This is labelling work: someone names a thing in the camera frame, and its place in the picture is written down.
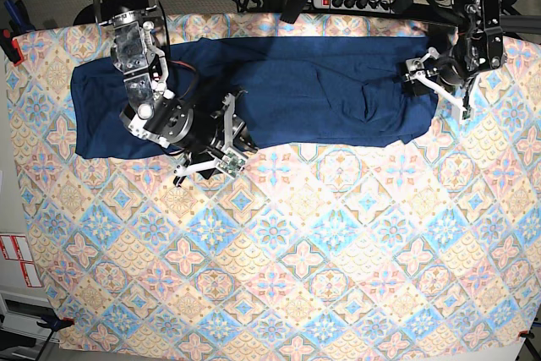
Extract blue long-sleeve T-shirt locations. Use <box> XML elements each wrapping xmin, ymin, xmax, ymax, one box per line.
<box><xmin>71</xmin><ymin>36</ymin><xmax>438</xmax><ymax>159</ymax></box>

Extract white labels with red print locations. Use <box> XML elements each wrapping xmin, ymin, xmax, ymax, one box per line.
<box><xmin>1</xmin><ymin>233</ymin><xmax>42</xmax><ymax>288</ymax></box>

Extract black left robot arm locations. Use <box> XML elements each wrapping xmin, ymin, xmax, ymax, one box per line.
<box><xmin>421</xmin><ymin>0</ymin><xmax>505</xmax><ymax>92</ymax></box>

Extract patterned tile tablecloth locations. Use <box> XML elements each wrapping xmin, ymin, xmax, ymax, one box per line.
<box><xmin>5</xmin><ymin>25</ymin><xmax>540</xmax><ymax>360</ymax></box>

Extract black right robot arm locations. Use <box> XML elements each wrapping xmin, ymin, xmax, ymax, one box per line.
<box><xmin>92</xmin><ymin>0</ymin><xmax>257</xmax><ymax>186</ymax></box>

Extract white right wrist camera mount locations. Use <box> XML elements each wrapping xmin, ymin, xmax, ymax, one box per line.
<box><xmin>173</xmin><ymin>93</ymin><xmax>254</xmax><ymax>187</ymax></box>

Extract white power strip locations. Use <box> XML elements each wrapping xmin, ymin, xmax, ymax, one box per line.
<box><xmin>312</xmin><ymin>0</ymin><xmax>393</xmax><ymax>14</ymax></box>

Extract orange clamp lower right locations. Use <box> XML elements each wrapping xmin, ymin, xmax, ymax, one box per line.
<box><xmin>519</xmin><ymin>331</ymin><xmax>535</xmax><ymax>340</ymax></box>

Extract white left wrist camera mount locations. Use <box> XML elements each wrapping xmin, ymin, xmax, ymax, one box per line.
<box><xmin>401</xmin><ymin>47</ymin><xmax>473</xmax><ymax>124</ymax></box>

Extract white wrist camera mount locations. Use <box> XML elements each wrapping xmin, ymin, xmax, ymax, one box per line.
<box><xmin>401</xmin><ymin>47</ymin><xmax>473</xmax><ymax>124</ymax></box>
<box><xmin>173</xmin><ymin>93</ymin><xmax>254</xmax><ymax>187</ymax></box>

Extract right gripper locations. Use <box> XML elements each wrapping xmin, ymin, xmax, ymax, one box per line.
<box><xmin>168</xmin><ymin>98</ymin><xmax>259</xmax><ymax>180</ymax></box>

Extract red clamp at left edge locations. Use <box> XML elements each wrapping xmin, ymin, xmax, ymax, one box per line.
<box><xmin>1</xmin><ymin>29</ymin><xmax>24</xmax><ymax>66</ymax></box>

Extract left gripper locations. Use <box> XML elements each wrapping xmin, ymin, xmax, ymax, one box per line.
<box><xmin>403</xmin><ymin>54</ymin><xmax>467</xmax><ymax>90</ymax></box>

